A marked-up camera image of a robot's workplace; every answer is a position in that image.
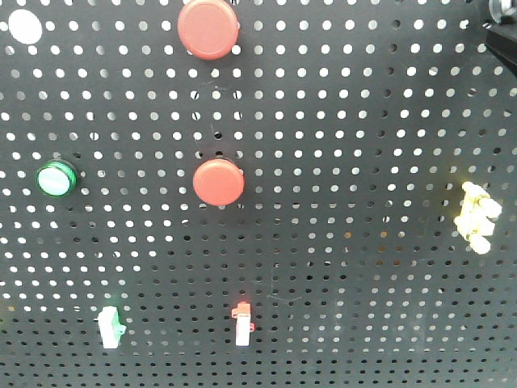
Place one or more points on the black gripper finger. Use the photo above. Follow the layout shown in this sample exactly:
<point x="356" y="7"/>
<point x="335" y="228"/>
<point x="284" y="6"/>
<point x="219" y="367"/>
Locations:
<point x="501" y="41"/>

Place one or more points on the clear knob at top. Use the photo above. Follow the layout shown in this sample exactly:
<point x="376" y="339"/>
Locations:
<point x="501" y="10"/>

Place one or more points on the yellow star knob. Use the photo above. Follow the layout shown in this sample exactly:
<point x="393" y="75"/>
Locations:
<point x="475" y="221"/>

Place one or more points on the upper red round button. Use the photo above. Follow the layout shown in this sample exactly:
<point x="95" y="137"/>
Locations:
<point x="208" y="29"/>

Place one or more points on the red round button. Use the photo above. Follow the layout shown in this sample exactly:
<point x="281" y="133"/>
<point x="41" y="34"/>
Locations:
<point x="218" y="182"/>
<point x="208" y="29"/>

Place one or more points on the lower red round button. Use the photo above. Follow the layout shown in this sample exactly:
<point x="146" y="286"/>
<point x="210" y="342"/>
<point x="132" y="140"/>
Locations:
<point x="218" y="182"/>

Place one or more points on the black perforated pegboard panel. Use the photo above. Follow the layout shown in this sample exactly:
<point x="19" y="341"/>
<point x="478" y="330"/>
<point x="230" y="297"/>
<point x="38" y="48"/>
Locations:
<point x="354" y="123"/>

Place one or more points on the green round button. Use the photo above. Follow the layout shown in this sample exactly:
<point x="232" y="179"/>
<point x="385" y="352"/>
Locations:
<point x="57" y="178"/>

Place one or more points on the red-tipped white toggle switch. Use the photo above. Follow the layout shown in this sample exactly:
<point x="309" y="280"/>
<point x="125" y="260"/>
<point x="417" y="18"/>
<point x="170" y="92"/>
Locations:
<point x="244" y="327"/>

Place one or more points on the green-tipped white toggle switch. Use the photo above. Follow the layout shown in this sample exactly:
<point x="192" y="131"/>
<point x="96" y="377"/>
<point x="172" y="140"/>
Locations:
<point x="110" y="328"/>

